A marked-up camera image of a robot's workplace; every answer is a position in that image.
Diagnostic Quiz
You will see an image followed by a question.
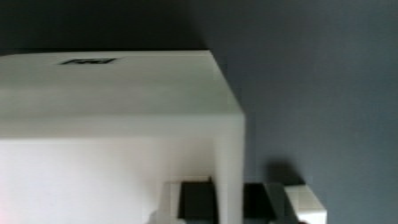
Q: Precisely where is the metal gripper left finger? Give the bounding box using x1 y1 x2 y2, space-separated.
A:
154 178 220 224

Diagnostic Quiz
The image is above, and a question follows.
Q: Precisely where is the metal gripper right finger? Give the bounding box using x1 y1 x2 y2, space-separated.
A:
243 181 330 224

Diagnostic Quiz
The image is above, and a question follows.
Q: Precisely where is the white drawer cabinet frame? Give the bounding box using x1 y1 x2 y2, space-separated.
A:
0 51 245 224

